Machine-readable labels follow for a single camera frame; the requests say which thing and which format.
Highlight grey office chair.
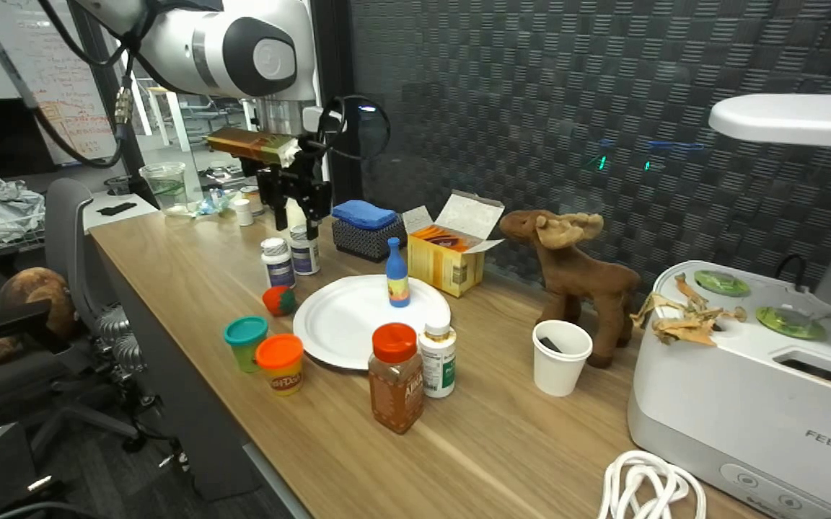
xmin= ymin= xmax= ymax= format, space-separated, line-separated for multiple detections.
xmin=44 ymin=177 xmax=189 ymax=472

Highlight brown plush toy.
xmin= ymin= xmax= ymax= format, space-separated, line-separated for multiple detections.
xmin=0 ymin=264 xmax=79 ymax=370

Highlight small blue bottle yellow label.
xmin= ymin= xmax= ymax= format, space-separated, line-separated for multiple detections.
xmin=385 ymin=234 xmax=412 ymax=312

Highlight teal lid dough tub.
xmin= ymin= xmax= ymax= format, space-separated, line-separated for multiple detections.
xmin=222 ymin=313 xmax=271 ymax=371

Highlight orange lid dough tub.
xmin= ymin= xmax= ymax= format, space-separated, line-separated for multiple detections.
xmin=254 ymin=331 xmax=307 ymax=393

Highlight black stand pole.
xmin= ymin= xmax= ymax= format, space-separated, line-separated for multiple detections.
xmin=66 ymin=16 xmax=154 ymax=185

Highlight white pill bottle green label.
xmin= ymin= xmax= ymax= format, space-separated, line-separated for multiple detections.
xmin=418 ymin=318 xmax=463 ymax=400

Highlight small white jar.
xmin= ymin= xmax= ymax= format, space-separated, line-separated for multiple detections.
xmin=231 ymin=197 xmax=257 ymax=231

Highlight brown moose plush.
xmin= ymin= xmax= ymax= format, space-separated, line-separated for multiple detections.
xmin=497 ymin=208 xmax=647 ymax=370

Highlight grey woven basket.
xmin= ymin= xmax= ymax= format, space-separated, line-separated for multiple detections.
xmin=330 ymin=213 xmax=409 ymax=264

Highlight clear plastic bag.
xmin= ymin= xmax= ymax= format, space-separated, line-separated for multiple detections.
xmin=138 ymin=156 xmax=209 ymax=215

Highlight open yellow cardboard box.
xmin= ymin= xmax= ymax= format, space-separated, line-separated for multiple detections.
xmin=402 ymin=187 xmax=509 ymax=299

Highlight dried brown leaves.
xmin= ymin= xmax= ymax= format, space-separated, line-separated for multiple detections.
xmin=630 ymin=272 xmax=750 ymax=348

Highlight red toy strawberry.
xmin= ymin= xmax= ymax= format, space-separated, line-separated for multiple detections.
xmin=257 ymin=286 xmax=300 ymax=321

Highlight black phone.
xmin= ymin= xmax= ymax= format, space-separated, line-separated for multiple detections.
xmin=95 ymin=200 xmax=138 ymax=220

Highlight white pill bottle blue label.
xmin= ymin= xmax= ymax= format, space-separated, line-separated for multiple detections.
xmin=287 ymin=224 xmax=324 ymax=279
xmin=259 ymin=237 xmax=298 ymax=290

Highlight spice jar orange lid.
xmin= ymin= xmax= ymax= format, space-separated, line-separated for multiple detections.
xmin=368 ymin=321 xmax=427 ymax=437

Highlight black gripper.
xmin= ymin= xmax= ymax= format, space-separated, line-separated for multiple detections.
xmin=254 ymin=132 xmax=337 ymax=241

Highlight white coiled cable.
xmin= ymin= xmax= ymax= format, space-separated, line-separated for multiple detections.
xmin=596 ymin=446 xmax=712 ymax=519

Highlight white paper plate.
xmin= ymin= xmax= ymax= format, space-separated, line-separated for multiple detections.
xmin=293 ymin=272 xmax=453 ymax=374

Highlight white paper cup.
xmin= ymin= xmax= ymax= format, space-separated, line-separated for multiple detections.
xmin=529 ymin=318 xmax=597 ymax=400

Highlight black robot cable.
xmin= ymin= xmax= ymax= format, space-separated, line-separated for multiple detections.
xmin=314 ymin=91 xmax=396 ymax=166

